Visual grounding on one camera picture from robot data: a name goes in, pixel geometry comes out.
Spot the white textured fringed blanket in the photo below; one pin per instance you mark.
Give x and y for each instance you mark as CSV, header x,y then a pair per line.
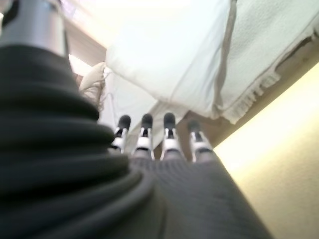
x,y
266,37

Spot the dark left robot hand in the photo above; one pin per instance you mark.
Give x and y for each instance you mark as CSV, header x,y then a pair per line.
x,y
199,199

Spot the white bed sheet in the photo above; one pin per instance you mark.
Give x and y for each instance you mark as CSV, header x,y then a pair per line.
x,y
129,99

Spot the dark ribbed robot body cover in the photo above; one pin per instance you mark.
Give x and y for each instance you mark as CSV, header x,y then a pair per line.
x,y
49,149

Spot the beige crumpled cloth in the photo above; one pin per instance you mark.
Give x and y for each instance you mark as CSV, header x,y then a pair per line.
x,y
92,82

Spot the silver robot leg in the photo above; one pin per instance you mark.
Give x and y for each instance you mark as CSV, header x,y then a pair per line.
x,y
32,22

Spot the white smooth duvet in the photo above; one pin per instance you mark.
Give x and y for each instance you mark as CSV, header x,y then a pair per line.
x,y
169,54

